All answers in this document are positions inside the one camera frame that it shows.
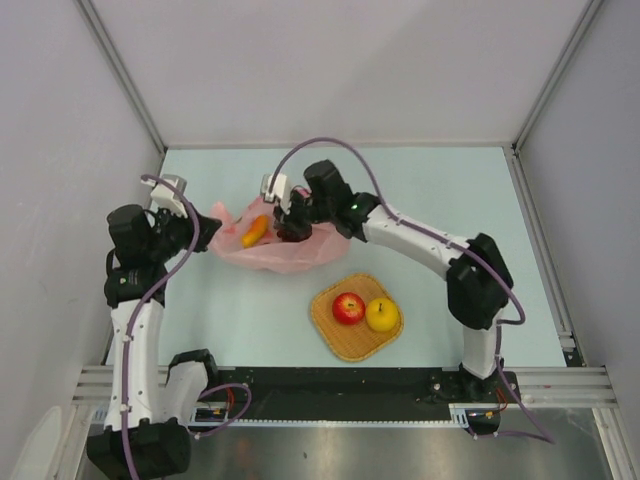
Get yellow fake apple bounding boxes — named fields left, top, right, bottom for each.
left=365, top=297, right=400, bottom=333

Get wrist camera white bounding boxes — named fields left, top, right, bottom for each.
left=260, top=173, right=293, bottom=215
left=150, top=175, right=188, bottom=218

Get dark purple fake grapes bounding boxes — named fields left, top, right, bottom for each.
left=276, top=224, right=313, bottom=243

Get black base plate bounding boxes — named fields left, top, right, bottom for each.
left=194, top=366, right=521, bottom=422

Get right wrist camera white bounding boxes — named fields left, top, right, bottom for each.
left=260, top=173, right=293, bottom=215

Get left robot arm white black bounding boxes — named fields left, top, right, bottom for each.
left=87, top=204, right=222, bottom=479

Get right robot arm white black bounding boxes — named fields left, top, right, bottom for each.
left=261, top=160, right=514, bottom=401

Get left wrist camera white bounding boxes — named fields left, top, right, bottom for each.
left=150, top=175, right=188, bottom=218

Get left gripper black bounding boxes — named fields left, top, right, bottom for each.
left=147, top=200, right=221, bottom=262

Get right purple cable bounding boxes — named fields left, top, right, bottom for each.
left=267, top=137, right=554, bottom=445

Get pink plastic bag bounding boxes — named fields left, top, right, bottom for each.
left=209, top=197, right=350, bottom=274

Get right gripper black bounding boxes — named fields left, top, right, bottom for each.
left=273, top=191, right=333, bottom=239

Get red fake apple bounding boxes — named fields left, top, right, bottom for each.
left=331, top=292, right=366, bottom=325

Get woven bamboo tray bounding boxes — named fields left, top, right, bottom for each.
left=310, top=273, right=404, bottom=362

